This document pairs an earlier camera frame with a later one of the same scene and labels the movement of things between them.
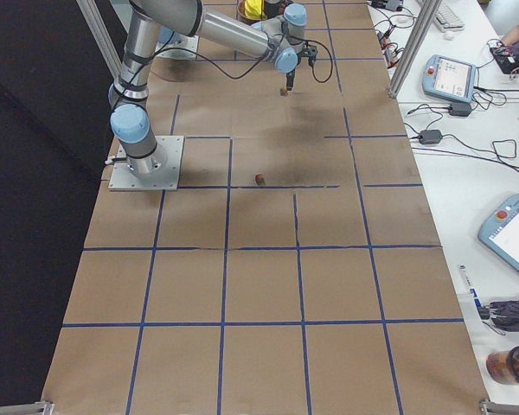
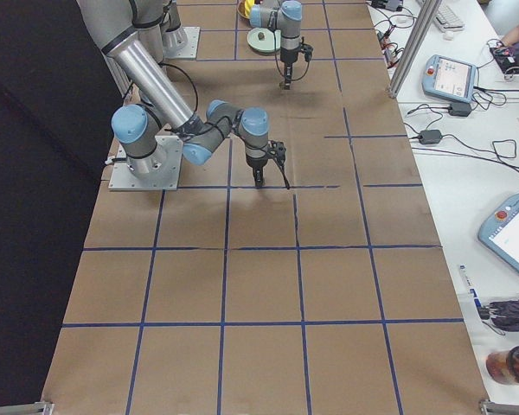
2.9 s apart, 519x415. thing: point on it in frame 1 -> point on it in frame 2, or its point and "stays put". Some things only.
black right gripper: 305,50 -> 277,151
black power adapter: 430,137 stays put
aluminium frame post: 425,18 stays put
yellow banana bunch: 254,9 stays put
